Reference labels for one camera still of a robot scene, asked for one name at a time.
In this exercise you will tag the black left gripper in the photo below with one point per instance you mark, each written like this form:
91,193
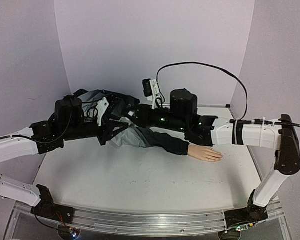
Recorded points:
109,128

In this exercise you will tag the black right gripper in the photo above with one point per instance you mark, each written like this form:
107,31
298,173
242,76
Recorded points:
136,115

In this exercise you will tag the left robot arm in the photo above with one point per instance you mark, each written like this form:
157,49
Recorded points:
68,122

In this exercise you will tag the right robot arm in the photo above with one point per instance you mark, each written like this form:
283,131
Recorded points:
209,130

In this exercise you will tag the grey and black jacket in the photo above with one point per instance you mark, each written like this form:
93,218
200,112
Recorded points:
133,136

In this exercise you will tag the mannequin hand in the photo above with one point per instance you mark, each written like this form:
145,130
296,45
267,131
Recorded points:
205,154

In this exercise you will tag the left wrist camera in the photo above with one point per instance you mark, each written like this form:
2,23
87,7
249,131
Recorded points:
97,109

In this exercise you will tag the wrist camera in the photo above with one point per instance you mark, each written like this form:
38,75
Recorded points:
153,93
97,109

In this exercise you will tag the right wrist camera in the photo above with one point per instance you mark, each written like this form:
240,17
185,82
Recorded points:
153,93

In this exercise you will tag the aluminium front rail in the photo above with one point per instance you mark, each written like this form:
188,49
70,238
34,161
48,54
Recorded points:
147,224

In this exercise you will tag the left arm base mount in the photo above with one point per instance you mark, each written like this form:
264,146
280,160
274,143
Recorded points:
48,209

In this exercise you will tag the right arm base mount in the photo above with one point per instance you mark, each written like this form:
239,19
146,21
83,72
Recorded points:
251,214

